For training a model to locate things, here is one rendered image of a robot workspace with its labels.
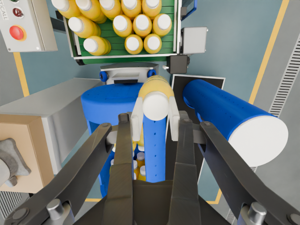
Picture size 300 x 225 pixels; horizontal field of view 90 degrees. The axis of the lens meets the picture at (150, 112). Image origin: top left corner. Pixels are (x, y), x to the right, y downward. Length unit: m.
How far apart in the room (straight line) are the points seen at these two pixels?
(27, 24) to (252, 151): 0.98
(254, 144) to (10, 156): 1.03
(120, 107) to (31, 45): 0.34
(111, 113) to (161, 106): 0.22
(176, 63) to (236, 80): 1.35
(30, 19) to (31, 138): 0.42
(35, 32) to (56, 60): 1.24
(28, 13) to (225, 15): 1.55
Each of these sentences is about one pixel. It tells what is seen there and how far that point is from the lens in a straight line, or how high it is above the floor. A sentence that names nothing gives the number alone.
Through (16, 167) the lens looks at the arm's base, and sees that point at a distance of 0.84.
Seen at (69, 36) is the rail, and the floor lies 0.97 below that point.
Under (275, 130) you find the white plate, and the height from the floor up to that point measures 1.04.
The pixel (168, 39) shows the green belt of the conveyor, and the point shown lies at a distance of 0.71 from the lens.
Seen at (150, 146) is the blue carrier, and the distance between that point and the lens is 0.48.
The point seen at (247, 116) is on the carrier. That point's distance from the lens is 0.79.
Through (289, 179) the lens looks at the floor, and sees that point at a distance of 3.19.
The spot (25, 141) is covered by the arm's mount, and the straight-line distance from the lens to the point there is 0.78.
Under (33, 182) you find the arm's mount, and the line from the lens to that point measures 0.91.
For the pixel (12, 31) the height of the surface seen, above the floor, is 1.11.
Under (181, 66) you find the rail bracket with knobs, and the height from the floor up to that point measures 1.00.
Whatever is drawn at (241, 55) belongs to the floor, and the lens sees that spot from 1.89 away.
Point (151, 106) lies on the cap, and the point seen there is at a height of 1.41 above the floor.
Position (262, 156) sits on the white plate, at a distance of 0.92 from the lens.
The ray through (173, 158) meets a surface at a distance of 1.91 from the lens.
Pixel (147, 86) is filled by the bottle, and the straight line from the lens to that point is 0.25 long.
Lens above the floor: 1.61
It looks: 68 degrees down
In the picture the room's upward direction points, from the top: 175 degrees clockwise
